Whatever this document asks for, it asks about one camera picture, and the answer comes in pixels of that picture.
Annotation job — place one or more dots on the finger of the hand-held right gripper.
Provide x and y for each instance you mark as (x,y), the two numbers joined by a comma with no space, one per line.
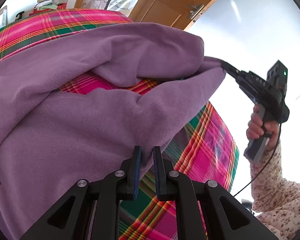
(231,68)

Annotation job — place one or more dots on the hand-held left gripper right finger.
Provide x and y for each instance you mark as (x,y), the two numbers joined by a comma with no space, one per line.
(158,172)

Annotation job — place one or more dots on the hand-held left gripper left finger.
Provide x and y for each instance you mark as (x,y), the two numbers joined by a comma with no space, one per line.
(137,170)

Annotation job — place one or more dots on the purple fleece pants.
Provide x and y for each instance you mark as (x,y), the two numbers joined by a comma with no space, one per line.
(77,130)

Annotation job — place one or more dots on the person's right forearm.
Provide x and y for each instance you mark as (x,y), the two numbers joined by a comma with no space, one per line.
(277,192)

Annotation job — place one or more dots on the person's right hand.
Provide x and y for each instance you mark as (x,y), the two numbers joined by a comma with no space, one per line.
(255,127)

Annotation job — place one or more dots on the plaid bed sheet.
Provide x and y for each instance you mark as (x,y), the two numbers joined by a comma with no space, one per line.
(205,155)

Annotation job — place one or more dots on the wooden door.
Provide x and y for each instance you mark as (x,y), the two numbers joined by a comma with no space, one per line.
(170,0)

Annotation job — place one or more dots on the small black object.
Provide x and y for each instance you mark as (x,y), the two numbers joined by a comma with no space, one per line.
(19,15)

